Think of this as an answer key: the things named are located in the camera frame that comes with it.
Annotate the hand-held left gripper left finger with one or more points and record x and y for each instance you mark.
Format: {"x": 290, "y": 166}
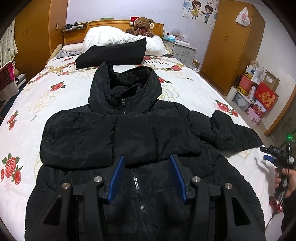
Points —
{"x": 116, "y": 178}

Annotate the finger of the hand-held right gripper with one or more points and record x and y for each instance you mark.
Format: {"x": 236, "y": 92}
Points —
{"x": 269, "y": 158}

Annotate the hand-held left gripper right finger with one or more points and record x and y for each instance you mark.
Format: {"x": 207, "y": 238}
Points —
{"x": 178, "y": 178}

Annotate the black puffer jacket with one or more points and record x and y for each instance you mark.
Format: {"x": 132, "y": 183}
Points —
{"x": 138, "y": 129}

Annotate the person's right forearm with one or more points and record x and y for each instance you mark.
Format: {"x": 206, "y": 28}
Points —
{"x": 290, "y": 213}

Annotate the person's right hand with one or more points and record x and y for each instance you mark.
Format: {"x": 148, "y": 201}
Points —
{"x": 291, "y": 179}

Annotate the pink floral box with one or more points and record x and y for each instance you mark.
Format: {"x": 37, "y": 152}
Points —
{"x": 255, "y": 113}

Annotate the red gift box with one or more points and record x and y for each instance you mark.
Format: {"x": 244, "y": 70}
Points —
{"x": 266, "y": 97}

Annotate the clear plastic box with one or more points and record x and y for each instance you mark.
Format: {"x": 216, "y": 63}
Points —
{"x": 240, "y": 102}

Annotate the white paper roll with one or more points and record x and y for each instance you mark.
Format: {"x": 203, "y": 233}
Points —
{"x": 232, "y": 93}

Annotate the cardboard box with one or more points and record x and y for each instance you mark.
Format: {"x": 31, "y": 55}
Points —
{"x": 271, "y": 80}

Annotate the white paper bag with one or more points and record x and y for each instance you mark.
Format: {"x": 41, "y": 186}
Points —
{"x": 254, "y": 71}

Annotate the floral bed sheet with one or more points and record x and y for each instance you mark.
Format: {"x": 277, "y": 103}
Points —
{"x": 57, "y": 104}

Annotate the wooden wardrobe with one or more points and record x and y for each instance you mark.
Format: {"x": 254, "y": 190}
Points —
{"x": 34, "y": 46}
{"x": 222, "y": 58}

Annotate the folded black garment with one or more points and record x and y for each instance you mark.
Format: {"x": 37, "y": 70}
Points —
{"x": 111, "y": 55}

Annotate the grey nightstand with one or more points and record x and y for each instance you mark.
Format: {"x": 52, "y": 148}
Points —
{"x": 182, "y": 53}

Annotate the grey cloth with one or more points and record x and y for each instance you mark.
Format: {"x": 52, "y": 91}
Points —
{"x": 64, "y": 54}

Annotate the pale pink pillow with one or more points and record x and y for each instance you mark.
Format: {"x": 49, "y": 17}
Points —
{"x": 71, "y": 47}

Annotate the white duvet pillow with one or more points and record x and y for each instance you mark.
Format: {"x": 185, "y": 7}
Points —
{"x": 106, "y": 37}

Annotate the pile of bags and tissues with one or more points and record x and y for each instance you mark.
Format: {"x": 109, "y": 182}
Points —
{"x": 177, "y": 36}

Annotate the white plastic bag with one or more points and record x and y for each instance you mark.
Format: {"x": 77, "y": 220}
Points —
{"x": 243, "y": 17}

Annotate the pink storage box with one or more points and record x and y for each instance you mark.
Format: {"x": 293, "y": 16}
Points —
{"x": 8, "y": 78}

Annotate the brown teddy bear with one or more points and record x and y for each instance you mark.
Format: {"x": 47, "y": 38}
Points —
{"x": 141, "y": 26}

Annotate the wooden headboard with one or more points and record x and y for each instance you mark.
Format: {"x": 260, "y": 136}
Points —
{"x": 101, "y": 23}

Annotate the headboard shelf with small things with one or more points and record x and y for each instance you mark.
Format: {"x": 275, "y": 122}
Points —
{"x": 74, "y": 26}

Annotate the patterned curtain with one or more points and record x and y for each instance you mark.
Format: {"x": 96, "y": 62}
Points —
{"x": 8, "y": 44}

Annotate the cartoon wall poster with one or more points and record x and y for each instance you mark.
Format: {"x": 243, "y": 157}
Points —
{"x": 201, "y": 11}

